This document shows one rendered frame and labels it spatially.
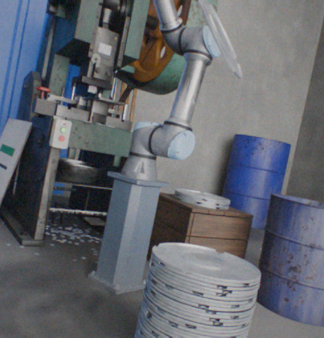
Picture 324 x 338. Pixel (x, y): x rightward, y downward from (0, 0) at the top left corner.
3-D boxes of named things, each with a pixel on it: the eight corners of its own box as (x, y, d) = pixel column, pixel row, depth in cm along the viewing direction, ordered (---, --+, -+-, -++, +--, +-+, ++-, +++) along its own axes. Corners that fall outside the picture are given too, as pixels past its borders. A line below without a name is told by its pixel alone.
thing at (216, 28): (248, 96, 120) (251, 94, 119) (210, 37, 97) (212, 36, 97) (224, 31, 134) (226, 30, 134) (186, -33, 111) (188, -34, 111)
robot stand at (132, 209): (148, 288, 165) (169, 183, 163) (115, 294, 151) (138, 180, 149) (119, 272, 178) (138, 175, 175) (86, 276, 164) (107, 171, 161)
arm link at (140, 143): (141, 153, 170) (147, 122, 169) (165, 158, 162) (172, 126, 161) (123, 150, 160) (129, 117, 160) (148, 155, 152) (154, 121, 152)
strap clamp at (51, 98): (74, 109, 220) (78, 91, 219) (45, 102, 211) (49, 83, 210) (71, 109, 225) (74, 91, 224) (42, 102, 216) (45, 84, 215)
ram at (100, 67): (114, 83, 220) (124, 30, 218) (89, 76, 211) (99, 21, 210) (101, 84, 234) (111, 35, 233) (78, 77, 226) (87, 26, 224)
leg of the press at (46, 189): (45, 247, 193) (78, 65, 188) (21, 246, 186) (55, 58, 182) (6, 204, 269) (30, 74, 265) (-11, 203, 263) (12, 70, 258)
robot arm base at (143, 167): (163, 182, 163) (168, 158, 162) (138, 179, 151) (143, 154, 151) (138, 175, 173) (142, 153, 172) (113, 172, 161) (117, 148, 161)
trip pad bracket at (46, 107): (50, 140, 192) (57, 100, 191) (30, 136, 187) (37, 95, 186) (46, 138, 197) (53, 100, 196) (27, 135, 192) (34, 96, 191)
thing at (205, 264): (267, 267, 112) (268, 265, 112) (248, 294, 85) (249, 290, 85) (175, 239, 123) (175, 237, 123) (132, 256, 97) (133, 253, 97)
